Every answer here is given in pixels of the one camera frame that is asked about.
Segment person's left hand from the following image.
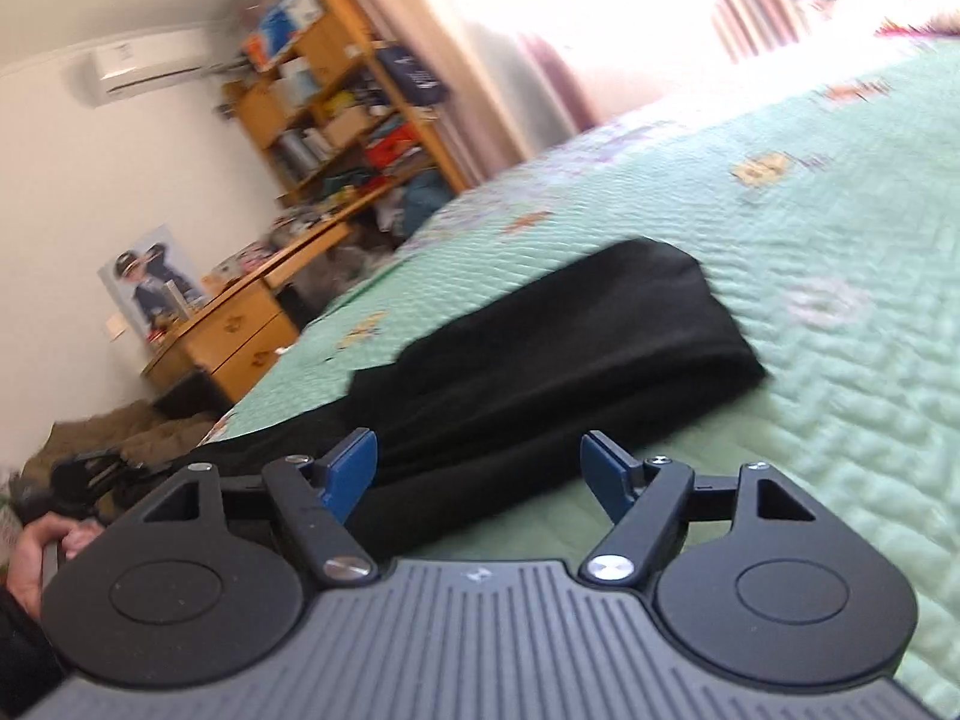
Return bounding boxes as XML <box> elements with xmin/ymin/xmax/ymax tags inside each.
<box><xmin>4</xmin><ymin>517</ymin><xmax>104</xmax><ymax>621</ymax></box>

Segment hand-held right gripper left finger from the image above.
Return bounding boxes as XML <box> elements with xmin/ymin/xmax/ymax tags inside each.
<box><xmin>142</xmin><ymin>427</ymin><xmax>377</xmax><ymax>587</ymax></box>

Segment white air conditioner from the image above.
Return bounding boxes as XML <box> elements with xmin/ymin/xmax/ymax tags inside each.
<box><xmin>82</xmin><ymin>26</ymin><xmax>215</xmax><ymax>107</ymax></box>

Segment wooden bookshelf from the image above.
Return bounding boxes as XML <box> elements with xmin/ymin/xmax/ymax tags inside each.
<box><xmin>217</xmin><ymin>0</ymin><xmax>473</xmax><ymax>207</ymax></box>

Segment pink curtain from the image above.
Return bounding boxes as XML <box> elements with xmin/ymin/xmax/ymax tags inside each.
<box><xmin>307</xmin><ymin>0</ymin><xmax>601</xmax><ymax>173</ymax></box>
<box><xmin>705</xmin><ymin>0</ymin><xmax>826</xmax><ymax>65</ymax></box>

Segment clear plastic bag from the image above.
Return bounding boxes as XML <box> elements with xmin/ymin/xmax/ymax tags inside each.
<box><xmin>322</xmin><ymin>240</ymin><xmax>398</xmax><ymax>287</ymax></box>

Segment red box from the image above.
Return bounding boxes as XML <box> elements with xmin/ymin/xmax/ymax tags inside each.
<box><xmin>367</xmin><ymin>127</ymin><xmax>421</xmax><ymax>170</ymax></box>

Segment olive jacket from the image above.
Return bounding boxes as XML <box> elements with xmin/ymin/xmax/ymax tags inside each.
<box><xmin>19</xmin><ymin>399</ymin><xmax>226</xmax><ymax>518</ymax></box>

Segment green bee-print quilt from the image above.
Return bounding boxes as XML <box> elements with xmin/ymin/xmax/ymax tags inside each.
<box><xmin>217</xmin><ymin>37</ymin><xmax>960</xmax><ymax>717</ymax></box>

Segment bright window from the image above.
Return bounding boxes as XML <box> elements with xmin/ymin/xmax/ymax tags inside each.
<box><xmin>442</xmin><ymin>0</ymin><xmax>751</xmax><ymax>128</ymax></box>

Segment printed photo poster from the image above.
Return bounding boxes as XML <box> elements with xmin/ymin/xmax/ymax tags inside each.
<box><xmin>97</xmin><ymin>223</ymin><xmax>209</xmax><ymax>338</ymax></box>

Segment teal plastic bag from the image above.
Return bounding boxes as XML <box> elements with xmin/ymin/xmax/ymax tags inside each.
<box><xmin>401</xmin><ymin>169</ymin><xmax>455</xmax><ymax>237</ymax></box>

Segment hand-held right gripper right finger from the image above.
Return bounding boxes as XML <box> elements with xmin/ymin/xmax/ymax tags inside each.
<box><xmin>580</xmin><ymin>430</ymin><xmax>818</xmax><ymax>587</ymax></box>

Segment navy hanging bag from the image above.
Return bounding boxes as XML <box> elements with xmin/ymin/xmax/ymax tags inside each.
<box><xmin>375</xmin><ymin>45</ymin><xmax>451</xmax><ymax>110</ymax></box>

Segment wooden desk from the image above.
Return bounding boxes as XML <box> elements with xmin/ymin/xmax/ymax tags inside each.
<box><xmin>142</xmin><ymin>187</ymin><xmax>421</xmax><ymax>406</ymax></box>

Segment blue white box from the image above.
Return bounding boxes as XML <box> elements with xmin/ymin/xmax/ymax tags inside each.
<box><xmin>247</xmin><ymin>0</ymin><xmax>323</xmax><ymax>72</ymax></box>

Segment black pants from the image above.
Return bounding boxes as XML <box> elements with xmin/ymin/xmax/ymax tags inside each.
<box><xmin>169</xmin><ymin>236</ymin><xmax>767</xmax><ymax>563</ymax></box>

